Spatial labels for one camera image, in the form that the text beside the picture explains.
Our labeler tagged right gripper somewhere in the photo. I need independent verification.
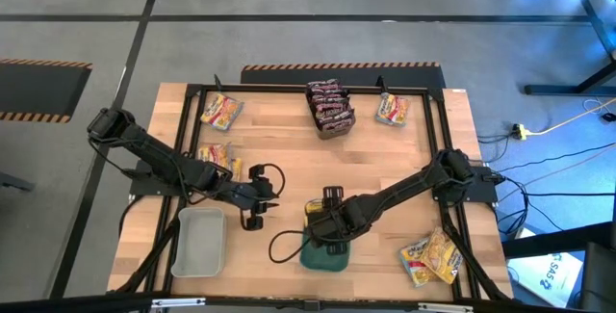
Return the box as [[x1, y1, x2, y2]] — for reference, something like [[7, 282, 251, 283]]
[[307, 185, 360, 255]]

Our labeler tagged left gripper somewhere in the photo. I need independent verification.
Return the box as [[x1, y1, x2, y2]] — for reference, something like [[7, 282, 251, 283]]
[[233, 162, 281, 232]]

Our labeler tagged yellow creamy chicken ramen pack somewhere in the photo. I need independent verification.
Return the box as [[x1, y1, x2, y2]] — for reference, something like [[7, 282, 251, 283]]
[[419, 225, 465, 286], [225, 156, 244, 183], [304, 198, 327, 215]]

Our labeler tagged teal green plastic bin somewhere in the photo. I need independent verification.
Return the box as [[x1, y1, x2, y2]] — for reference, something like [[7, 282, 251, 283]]
[[298, 199, 351, 274]]

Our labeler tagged blue-edged ramen noodle pack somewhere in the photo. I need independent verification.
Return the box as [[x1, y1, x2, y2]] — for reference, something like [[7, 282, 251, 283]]
[[195, 142, 235, 170], [398, 236, 439, 289], [199, 91, 245, 133]]

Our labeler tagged grey plastic bin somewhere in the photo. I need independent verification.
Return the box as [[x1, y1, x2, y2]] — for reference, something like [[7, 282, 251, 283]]
[[169, 206, 228, 279]]

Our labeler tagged black orange fire noodle pack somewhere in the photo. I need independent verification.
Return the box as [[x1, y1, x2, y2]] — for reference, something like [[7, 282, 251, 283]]
[[308, 86, 346, 98], [315, 113, 357, 134], [313, 104, 353, 118], [306, 79, 342, 90], [311, 94, 349, 108]]

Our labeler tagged yellow noodle packet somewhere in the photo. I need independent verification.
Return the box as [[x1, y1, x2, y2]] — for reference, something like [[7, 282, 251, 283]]
[[374, 91, 411, 128]]

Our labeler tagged black hazard-striped floor mat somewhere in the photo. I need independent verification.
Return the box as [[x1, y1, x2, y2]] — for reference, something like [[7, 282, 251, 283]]
[[0, 57, 93, 124], [239, 61, 448, 90]]

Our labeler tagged white printed cardboard sheet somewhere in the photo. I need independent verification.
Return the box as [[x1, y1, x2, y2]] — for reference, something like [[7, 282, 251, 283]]
[[506, 249, 584, 308]]

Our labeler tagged black beam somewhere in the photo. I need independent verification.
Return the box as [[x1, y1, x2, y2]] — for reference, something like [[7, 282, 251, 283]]
[[501, 220, 616, 260]]

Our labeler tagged grey stand foot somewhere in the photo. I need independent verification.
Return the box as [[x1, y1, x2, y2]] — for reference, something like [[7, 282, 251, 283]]
[[0, 171, 36, 193]]

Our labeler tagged black box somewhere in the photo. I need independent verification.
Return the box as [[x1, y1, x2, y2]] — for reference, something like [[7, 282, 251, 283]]
[[578, 241, 616, 313]]

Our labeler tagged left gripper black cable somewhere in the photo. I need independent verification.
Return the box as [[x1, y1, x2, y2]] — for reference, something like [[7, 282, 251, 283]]
[[259, 162, 287, 201]]

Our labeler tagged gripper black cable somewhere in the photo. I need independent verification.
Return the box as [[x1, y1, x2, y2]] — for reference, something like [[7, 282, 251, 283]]
[[268, 228, 312, 265], [259, 162, 287, 201]]

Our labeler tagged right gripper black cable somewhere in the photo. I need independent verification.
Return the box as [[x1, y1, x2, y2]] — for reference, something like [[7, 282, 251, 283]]
[[268, 228, 312, 265]]

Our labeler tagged black aluminium rig frame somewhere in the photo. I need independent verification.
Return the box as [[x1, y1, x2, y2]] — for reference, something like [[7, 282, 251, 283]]
[[115, 74, 511, 302]]

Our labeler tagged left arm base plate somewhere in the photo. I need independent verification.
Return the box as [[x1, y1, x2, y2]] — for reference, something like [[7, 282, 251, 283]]
[[128, 159, 194, 198]]

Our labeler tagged silver metal bracket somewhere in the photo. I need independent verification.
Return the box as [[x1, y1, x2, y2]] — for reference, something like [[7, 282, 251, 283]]
[[417, 301, 475, 313], [150, 297, 207, 310]]

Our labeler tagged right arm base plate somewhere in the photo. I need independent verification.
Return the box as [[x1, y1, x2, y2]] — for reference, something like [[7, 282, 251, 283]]
[[431, 166, 501, 204]]

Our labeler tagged black floor cable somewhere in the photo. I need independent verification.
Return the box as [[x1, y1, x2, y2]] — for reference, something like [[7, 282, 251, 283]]
[[498, 142, 616, 174], [522, 190, 616, 198]]

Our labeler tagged yellow floor cable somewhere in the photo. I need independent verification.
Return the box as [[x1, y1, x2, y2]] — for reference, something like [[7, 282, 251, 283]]
[[527, 105, 616, 137]]

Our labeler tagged black desk frame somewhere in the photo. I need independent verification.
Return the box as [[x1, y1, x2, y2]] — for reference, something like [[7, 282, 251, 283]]
[[523, 0, 616, 97]]

